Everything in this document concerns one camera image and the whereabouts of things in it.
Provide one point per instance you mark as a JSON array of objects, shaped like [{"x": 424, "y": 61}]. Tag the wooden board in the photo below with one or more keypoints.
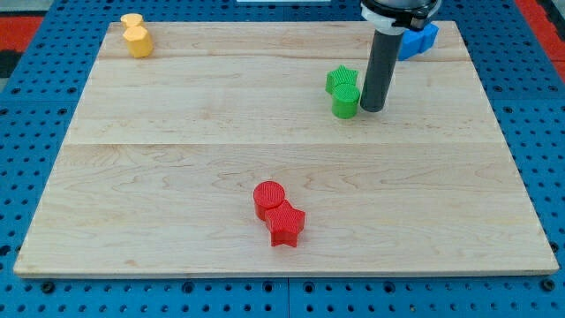
[{"x": 157, "y": 169}]

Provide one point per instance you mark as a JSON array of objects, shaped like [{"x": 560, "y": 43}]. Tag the yellow cylinder block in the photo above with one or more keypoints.
[{"x": 129, "y": 20}]

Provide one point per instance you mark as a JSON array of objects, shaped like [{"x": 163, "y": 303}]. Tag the red star block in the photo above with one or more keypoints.
[{"x": 284, "y": 224}]

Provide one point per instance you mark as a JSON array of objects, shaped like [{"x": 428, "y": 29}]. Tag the green cylinder block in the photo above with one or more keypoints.
[{"x": 345, "y": 101}]

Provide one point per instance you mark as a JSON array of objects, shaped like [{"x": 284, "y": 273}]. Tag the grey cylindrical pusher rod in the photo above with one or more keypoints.
[{"x": 380, "y": 68}]

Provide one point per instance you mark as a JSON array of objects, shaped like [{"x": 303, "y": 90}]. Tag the blue cube block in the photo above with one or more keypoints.
[{"x": 411, "y": 44}]

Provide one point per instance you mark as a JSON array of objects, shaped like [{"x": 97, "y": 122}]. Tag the green star block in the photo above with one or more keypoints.
[{"x": 340, "y": 75}]

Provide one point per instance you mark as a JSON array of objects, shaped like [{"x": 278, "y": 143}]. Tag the black robot arm flange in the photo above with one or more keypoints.
[{"x": 393, "y": 17}]

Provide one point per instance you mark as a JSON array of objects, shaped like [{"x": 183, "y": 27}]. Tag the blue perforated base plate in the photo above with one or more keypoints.
[{"x": 48, "y": 47}]

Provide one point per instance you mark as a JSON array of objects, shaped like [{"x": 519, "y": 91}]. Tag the blue triangle block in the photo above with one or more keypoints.
[{"x": 427, "y": 37}]

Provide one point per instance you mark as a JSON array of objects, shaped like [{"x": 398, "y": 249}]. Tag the red cylinder block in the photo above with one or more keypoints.
[{"x": 267, "y": 195}]

